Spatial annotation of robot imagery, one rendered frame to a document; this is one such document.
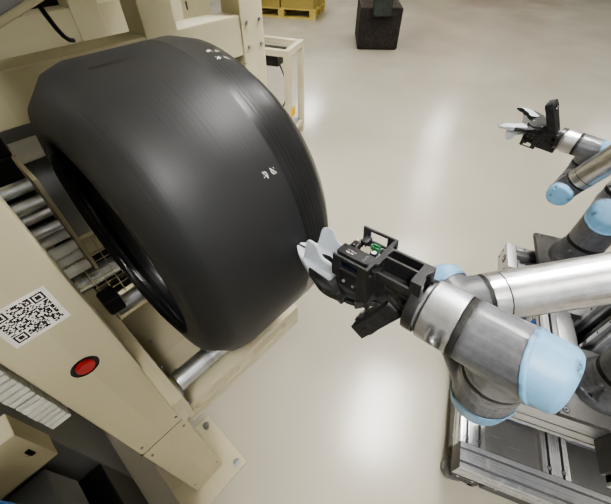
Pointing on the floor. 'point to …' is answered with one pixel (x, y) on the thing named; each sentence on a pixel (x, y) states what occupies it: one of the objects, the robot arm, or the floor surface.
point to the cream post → (70, 342)
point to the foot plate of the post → (231, 462)
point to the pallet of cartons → (293, 8)
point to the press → (378, 24)
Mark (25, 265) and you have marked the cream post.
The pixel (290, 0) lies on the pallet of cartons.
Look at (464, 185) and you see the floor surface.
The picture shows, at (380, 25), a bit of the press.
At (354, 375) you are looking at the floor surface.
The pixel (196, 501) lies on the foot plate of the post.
